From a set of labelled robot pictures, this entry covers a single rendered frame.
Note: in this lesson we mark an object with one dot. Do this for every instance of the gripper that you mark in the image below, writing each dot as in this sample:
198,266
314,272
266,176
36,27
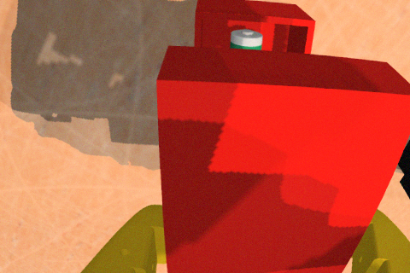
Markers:
139,245

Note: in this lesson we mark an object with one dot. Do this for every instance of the green aaa battery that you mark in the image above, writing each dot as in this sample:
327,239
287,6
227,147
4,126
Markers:
246,39

